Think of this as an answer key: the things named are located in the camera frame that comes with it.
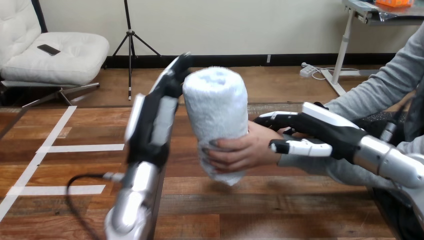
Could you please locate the person's hand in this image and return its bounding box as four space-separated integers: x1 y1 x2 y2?
200 120 294 175

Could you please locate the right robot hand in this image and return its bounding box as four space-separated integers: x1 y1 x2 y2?
252 101 369 165

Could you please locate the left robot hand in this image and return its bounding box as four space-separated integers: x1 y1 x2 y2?
123 51 194 169

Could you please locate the white towel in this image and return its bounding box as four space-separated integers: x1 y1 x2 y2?
182 66 250 187

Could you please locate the white power strip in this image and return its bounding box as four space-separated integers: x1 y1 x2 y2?
299 62 318 78

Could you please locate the white desk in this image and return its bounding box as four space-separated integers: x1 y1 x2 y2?
320 0 424 97

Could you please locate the black tripod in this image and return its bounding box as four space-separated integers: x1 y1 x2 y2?
103 0 163 102

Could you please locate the white cushioned chair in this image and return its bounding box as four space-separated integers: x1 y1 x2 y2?
0 0 111 108

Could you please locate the black phone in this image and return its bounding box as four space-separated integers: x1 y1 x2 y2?
36 43 62 57

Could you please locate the orange thing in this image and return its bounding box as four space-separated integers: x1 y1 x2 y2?
375 0 416 9

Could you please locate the white power cable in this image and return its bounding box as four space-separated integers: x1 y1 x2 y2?
310 66 361 81

